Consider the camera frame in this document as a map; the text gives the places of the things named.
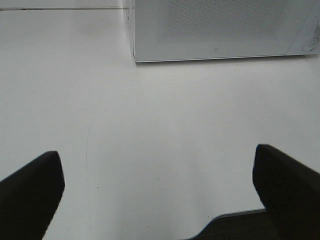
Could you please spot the white microwave oven body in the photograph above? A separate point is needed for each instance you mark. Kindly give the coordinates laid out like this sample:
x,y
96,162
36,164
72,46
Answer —
x,y
307,30

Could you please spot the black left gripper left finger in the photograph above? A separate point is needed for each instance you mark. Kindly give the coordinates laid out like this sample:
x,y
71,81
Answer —
x,y
30,197

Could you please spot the round door release button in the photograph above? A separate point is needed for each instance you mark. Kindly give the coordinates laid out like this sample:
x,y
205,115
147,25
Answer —
x,y
310,44

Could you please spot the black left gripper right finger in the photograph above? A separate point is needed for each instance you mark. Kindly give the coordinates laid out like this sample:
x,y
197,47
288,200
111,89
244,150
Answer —
x,y
289,191

